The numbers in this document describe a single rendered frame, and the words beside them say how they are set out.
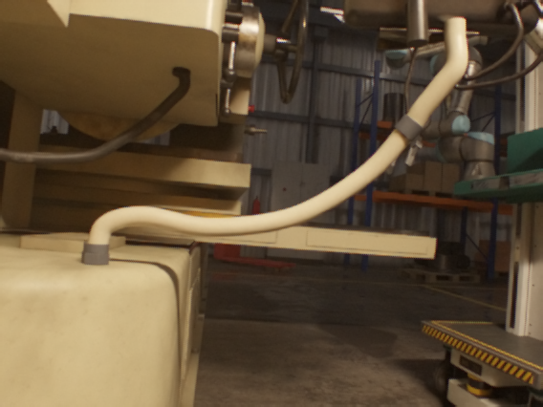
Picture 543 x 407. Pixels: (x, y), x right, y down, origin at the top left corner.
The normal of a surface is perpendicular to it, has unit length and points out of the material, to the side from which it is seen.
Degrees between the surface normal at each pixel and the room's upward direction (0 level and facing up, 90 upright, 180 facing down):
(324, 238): 90
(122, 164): 90
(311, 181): 90
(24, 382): 90
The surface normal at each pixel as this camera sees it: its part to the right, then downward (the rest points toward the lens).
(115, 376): 0.87, 0.04
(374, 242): 0.13, -0.04
